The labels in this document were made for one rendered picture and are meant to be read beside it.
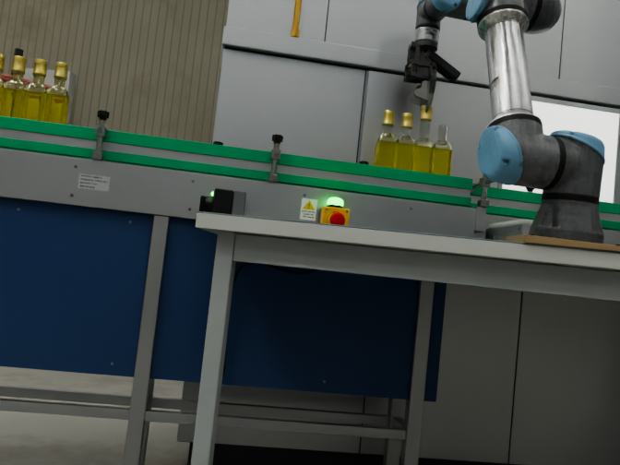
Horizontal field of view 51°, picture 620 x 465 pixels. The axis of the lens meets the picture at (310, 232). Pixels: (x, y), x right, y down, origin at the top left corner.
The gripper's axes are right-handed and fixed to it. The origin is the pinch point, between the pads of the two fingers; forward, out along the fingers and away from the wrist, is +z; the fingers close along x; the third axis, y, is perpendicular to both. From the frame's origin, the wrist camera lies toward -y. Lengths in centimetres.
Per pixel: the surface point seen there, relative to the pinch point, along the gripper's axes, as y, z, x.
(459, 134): -15.9, 3.1, -11.6
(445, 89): -9.5, -11.2, -11.7
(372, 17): 16.5, -32.1, -15.1
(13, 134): 114, 26, 12
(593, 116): -63, -10, -11
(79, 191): 95, 39, 14
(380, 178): 15.8, 25.4, 13.2
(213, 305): 58, 64, 44
